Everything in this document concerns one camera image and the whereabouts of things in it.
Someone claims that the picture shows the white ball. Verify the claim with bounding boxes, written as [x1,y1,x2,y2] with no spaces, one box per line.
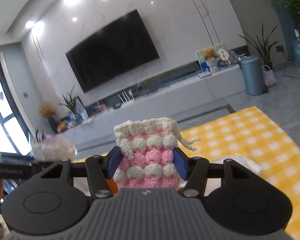
[31,129,77,163]

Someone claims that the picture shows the white round cloth pad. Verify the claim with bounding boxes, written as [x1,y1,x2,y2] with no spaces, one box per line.
[212,154,262,175]

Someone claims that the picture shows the pink white crochet pouch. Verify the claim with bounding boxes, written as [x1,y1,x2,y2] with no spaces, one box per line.
[113,117,200,189]

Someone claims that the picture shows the white marble tv console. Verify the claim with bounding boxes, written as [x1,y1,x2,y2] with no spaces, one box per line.
[62,64,246,151]

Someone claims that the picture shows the green plant in glass vase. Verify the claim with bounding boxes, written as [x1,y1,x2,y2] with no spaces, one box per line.
[59,85,83,125]

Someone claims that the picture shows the yellow checkered tablecloth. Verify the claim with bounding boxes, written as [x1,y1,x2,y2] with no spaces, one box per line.
[72,106,300,240]

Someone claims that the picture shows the dark vase dried flowers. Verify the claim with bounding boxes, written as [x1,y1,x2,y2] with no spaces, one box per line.
[38,103,58,134]

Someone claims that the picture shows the white wifi router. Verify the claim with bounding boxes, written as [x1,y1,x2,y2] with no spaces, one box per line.
[117,88,135,108]

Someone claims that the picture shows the pink woven basket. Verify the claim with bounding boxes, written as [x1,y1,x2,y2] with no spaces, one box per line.
[262,65,277,87]

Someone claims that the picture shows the teddy bear figurine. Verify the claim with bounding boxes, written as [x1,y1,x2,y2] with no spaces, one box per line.
[203,48,215,61]

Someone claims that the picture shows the grey blue trash bin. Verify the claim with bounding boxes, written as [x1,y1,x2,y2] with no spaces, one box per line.
[240,56,265,96]

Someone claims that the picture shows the potted snake plant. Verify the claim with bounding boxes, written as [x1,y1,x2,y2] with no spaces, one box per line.
[239,23,279,70]

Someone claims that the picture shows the blue water jug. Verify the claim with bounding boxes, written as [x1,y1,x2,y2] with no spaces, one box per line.
[293,29,300,67]

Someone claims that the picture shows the black wall television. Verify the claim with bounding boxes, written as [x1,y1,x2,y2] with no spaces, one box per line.
[65,9,160,92]

